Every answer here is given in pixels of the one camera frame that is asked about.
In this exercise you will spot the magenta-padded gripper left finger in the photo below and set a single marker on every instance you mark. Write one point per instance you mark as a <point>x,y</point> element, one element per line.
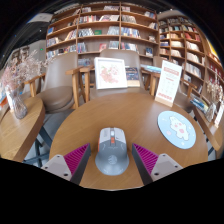
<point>77,159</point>

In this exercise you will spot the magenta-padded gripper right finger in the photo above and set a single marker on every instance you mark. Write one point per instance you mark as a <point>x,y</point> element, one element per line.
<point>146,159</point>

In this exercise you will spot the grey and orange computer mouse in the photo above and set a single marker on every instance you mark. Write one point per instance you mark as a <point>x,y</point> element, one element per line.
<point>112,156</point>

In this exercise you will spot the round light blue mouse pad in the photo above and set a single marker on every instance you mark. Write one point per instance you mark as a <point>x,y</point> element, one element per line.
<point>176,130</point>

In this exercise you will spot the round wooden side table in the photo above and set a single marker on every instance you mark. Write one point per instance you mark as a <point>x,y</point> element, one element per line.
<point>16,133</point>
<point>213,136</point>

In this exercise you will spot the brown leather wooden armchair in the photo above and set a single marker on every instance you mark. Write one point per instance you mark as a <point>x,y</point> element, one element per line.
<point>131,58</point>
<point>58,80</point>
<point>181,101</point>

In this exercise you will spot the stack of books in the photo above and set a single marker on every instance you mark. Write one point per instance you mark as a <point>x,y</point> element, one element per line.
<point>199,105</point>

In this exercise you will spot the glass vase with dried flowers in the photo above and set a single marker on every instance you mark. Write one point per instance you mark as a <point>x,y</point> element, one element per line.
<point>18,106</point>
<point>210,113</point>

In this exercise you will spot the white sign on wooden stand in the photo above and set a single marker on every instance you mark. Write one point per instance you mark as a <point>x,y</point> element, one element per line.
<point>168,83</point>

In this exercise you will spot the dark cover book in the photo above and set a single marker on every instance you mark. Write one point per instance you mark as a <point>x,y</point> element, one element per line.
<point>132,76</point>

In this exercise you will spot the small white sign card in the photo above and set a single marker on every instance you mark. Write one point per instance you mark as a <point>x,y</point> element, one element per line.
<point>220,116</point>
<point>8,100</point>

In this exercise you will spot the light blue book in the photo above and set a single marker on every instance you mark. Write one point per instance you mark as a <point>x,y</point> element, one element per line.
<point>150,69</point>

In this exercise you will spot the white framed floral picture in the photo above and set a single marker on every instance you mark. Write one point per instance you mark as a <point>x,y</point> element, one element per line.
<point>110,73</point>

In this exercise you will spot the curved wooden bookshelf with books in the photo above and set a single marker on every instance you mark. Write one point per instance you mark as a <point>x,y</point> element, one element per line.
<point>186,50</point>

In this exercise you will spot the wide wooden bookshelf with books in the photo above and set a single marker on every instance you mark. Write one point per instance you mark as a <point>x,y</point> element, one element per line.
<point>100,30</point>

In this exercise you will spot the white ceiling light panel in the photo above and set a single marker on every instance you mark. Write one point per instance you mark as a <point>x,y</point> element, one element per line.
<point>40,17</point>

